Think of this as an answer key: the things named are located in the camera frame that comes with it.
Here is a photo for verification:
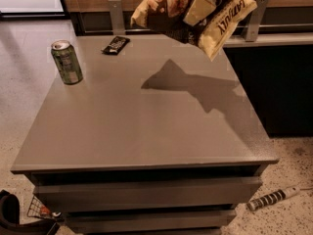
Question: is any left metal bracket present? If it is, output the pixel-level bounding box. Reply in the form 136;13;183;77
109;0;126;35

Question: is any wire basket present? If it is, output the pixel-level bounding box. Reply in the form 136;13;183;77
27;196;63;220

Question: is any black rxbar chocolate bar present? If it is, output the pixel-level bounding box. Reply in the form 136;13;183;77
102;36;130;55

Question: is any green soda can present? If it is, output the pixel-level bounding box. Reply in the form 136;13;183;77
51;40;83;85

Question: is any black chair base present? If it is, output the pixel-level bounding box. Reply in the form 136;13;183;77
0;189;61;235

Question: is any grey drawer cabinet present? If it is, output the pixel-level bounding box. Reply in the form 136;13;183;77
12;35;278;235

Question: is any brown chip bag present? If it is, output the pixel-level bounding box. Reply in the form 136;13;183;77
131;0;257;59

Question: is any right metal bracket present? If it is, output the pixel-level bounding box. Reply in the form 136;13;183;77
243;0;269;42

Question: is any metal bracket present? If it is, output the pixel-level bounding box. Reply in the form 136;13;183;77
109;0;126;35
243;0;269;42

